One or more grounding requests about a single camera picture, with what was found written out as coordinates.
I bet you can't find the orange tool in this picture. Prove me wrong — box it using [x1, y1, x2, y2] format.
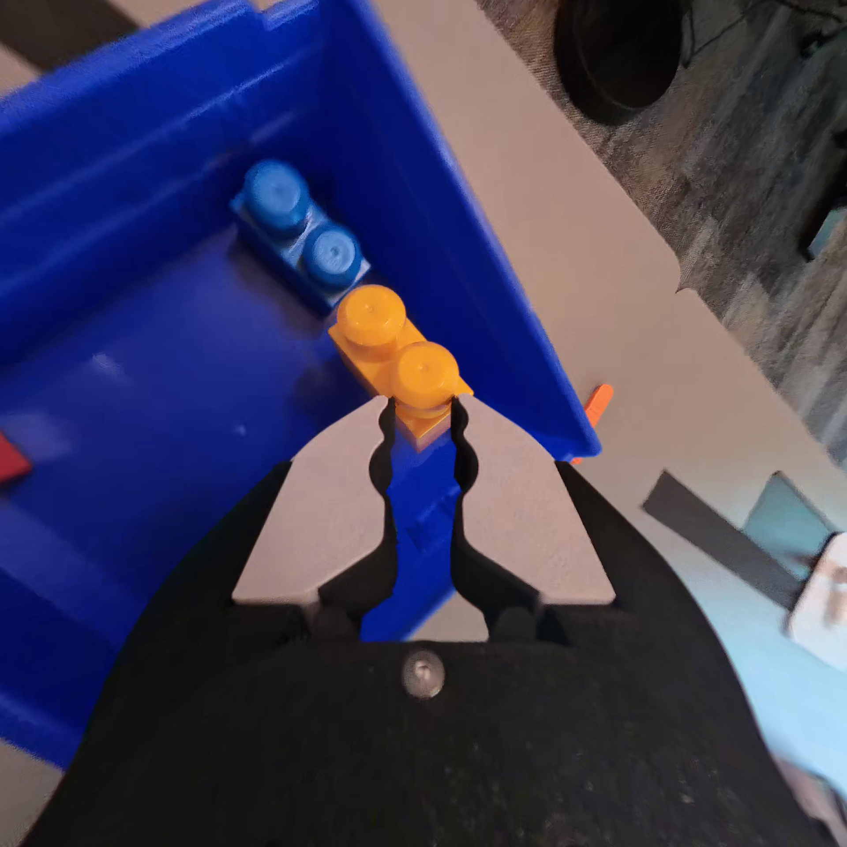
[570, 384, 615, 465]

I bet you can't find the blue plastic bin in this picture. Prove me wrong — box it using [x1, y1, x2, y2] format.
[0, 0, 603, 772]

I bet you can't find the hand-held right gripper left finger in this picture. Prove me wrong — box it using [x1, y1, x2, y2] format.
[232, 395, 399, 630]

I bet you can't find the red mega block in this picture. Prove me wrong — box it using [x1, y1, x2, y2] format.
[0, 429, 33, 487]

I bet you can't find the yellow mega block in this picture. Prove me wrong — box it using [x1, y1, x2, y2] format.
[327, 285, 474, 454]

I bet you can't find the blue mega block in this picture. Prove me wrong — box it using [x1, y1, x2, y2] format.
[230, 159, 371, 312]

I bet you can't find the black round object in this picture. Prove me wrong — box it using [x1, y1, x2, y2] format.
[552, 0, 684, 128]

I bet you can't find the wooden document stand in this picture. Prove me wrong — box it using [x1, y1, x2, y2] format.
[786, 529, 847, 666]

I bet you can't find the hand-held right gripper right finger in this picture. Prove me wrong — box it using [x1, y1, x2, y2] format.
[450, 394, 618, 630]

